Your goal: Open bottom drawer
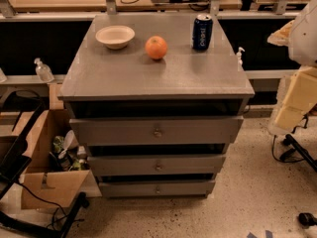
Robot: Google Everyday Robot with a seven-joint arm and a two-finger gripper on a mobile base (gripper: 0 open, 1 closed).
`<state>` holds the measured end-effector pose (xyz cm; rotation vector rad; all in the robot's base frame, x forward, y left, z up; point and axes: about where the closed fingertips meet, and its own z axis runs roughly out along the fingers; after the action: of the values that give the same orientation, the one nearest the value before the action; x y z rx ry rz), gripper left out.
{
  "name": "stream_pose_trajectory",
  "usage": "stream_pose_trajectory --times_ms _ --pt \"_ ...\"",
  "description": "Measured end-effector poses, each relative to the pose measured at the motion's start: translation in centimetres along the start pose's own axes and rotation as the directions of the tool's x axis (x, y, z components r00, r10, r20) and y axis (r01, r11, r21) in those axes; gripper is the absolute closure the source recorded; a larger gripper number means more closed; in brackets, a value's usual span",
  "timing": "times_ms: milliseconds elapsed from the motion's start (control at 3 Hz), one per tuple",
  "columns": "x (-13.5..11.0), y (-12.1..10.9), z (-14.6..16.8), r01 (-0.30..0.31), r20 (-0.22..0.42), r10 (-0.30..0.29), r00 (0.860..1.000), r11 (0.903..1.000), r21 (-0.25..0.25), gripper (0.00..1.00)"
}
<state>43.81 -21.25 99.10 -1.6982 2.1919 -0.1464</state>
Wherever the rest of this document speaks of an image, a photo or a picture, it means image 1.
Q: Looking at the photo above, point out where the grey top drawer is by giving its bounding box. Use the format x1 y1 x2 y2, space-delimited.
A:
70 116 243 146

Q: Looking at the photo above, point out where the small white pump bottle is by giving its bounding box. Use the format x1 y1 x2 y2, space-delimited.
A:
236 47 245 65

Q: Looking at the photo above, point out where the grey drawer cabinet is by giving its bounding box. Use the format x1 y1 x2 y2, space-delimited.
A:
59 13 254 184

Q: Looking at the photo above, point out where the grey bottom drawer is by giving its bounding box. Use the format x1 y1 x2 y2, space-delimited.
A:
99 180 215 197

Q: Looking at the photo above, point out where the black stand frame left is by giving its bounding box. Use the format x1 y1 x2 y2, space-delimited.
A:
0 90 89 238

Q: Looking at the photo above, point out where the black stand leg right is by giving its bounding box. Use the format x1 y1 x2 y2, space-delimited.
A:
284 134 317 172

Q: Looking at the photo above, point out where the white bowl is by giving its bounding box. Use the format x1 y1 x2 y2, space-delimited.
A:
95 26 135 50

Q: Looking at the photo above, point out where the clear pump bottle left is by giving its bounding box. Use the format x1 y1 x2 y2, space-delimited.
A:
34 58 54 83

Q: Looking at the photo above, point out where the cardboard box with trash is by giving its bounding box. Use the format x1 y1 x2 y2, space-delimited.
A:
21 109 101 209

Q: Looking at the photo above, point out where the grey drawer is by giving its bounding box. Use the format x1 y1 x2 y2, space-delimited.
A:
70 116 243 146
88 155 225 177
99 180 215 197

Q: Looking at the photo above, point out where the black cable on floor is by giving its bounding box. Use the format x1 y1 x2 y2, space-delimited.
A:
270 116 310 165

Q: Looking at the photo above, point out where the blue soda can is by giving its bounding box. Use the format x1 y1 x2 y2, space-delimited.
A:
192 14 213 51

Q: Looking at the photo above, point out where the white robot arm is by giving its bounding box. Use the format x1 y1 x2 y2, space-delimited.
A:
267 0 317 135

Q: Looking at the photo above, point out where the orange fruit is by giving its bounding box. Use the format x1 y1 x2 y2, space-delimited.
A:
145 36 167 60

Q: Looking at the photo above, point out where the black caster wheel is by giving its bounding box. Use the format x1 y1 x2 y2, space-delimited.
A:
298 213 317 227

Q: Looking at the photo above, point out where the grey middle drawer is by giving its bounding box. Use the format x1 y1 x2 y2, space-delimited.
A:
88 155 225 177

